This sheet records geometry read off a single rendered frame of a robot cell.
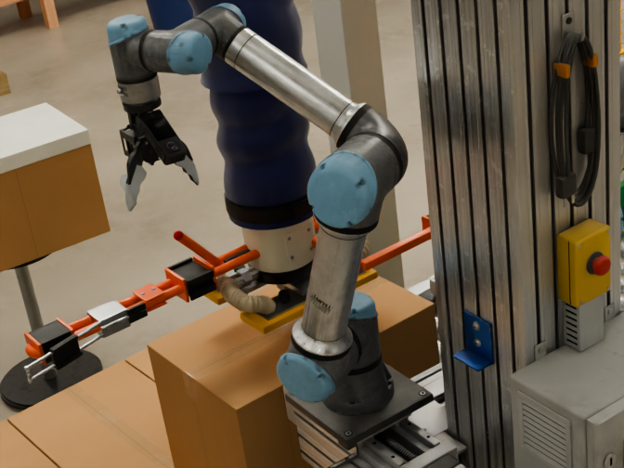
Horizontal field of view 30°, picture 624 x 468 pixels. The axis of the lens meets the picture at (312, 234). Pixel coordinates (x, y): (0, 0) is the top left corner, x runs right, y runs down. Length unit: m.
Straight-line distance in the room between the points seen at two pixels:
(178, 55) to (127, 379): 1.67
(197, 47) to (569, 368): 0.87
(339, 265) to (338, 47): 2.09
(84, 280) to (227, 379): 2.68
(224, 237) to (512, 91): 3.68
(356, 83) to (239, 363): 1.59
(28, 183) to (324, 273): 2.18
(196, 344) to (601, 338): 1.08
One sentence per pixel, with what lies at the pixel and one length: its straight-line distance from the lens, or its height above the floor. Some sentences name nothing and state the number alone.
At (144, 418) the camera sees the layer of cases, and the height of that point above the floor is 0.54.
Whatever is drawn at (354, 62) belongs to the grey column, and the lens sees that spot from 4.07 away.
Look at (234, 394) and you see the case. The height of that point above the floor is 0.94.
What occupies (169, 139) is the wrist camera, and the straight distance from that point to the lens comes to 2.14.
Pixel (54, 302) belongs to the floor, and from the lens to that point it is 5.24.
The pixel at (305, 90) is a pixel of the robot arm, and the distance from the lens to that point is 2.10.
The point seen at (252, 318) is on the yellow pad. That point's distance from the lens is 2.68.
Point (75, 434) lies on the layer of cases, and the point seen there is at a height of 0.54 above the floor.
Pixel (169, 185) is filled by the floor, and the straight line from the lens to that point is 6.13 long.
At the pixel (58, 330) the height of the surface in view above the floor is 1.21.
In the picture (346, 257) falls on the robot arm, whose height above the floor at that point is 1.47.
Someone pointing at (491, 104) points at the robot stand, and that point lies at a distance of 1.95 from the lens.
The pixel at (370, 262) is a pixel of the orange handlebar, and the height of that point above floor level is 1.19.
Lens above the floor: 2.44
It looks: 27 degrees down
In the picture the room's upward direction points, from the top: 8 degrees counter-clockwise
